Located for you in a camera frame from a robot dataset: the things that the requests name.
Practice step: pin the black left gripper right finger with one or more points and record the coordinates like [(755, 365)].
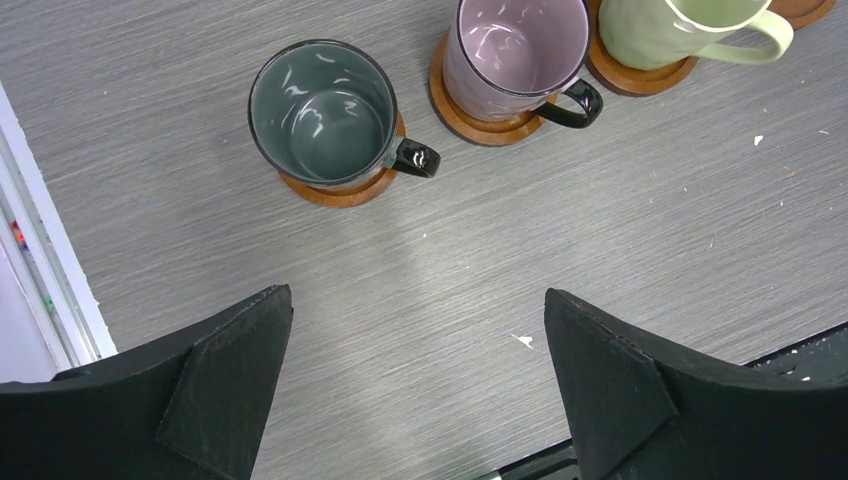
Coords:
[(640, 406)]

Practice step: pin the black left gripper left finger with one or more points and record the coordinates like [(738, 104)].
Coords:
[(192, 404)]

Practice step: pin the dark green mug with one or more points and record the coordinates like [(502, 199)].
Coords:
[(318, 69)]

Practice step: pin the light green mug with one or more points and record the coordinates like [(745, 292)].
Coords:
[(648, 35)]

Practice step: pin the mauve mug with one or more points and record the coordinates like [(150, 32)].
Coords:
[(504, 58)]

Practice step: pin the brown wooden coaster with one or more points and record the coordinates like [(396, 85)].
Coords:
[(470, 129), (624, 80), (801, 13), (344, 193)]

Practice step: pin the aluminium frame rail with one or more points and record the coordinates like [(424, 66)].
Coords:
[(50, 319)]

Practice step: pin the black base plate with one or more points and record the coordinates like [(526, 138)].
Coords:
[(820, 358)]

